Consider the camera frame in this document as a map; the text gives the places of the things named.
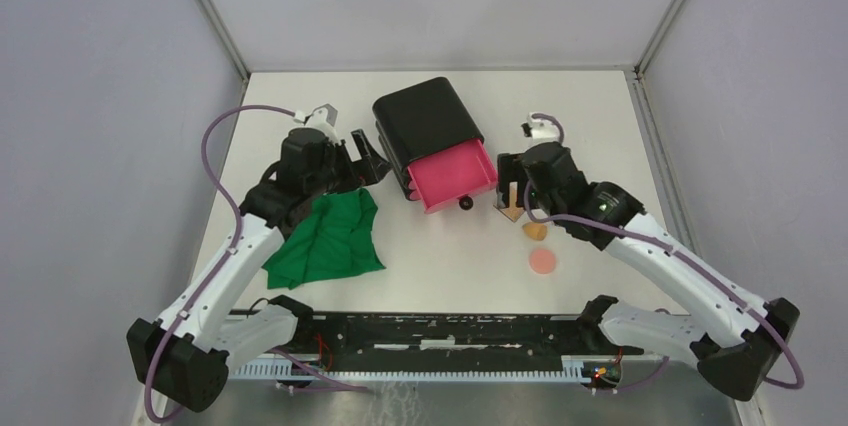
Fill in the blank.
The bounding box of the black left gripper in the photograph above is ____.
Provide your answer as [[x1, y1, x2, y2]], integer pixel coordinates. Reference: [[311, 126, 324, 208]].
[[306, 129, 391, 199]]

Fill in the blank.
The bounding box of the orange teardrop makeup sponge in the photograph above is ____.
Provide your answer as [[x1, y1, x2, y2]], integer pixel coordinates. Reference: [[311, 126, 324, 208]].
[[522, 222, 548, 241]]

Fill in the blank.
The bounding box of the pink top drawer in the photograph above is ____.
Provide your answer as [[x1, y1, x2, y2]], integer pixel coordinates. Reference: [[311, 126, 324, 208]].
[[406, 139, 498, 214]]

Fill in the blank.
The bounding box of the black drawer organizer box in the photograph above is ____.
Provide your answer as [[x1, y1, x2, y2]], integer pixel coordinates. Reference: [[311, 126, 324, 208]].
[[372, 76, 484, 201]]

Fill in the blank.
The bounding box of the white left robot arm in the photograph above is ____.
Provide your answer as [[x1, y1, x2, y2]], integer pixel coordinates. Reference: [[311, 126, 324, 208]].
[[126, 127, 391, 424]]

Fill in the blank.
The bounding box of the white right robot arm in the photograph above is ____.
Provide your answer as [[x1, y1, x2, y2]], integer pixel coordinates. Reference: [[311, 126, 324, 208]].
[[497, 142, 805, 401]]

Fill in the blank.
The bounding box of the tan square makeup sponge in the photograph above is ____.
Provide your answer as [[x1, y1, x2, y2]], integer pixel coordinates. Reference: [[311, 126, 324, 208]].
[[493, 184, 525, 223]]

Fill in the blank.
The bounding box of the pink round makeup puff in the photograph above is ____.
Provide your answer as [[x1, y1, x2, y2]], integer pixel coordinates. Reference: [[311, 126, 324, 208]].
[[528, 248, 557, 275]]

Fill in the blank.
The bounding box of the green cloth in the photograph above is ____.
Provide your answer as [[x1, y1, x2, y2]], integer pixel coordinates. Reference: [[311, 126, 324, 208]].
[[262, 189, 385, 290]]

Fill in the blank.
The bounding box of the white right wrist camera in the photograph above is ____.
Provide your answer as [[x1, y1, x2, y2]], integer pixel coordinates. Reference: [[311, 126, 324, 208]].
[[521, 112, 565, 145]]

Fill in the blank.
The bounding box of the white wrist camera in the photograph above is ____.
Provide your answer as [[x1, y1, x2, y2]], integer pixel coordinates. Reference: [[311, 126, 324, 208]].
[[294, 104, 340, 144], [521, 112, 565, 145]]

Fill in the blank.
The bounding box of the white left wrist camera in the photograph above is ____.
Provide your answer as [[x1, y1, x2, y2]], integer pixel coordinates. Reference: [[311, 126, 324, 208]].
[[294, 104, 340, 144]]

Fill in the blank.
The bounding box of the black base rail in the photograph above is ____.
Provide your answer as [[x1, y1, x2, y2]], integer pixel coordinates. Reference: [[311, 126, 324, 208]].
[[218, 308, 644, 375]]

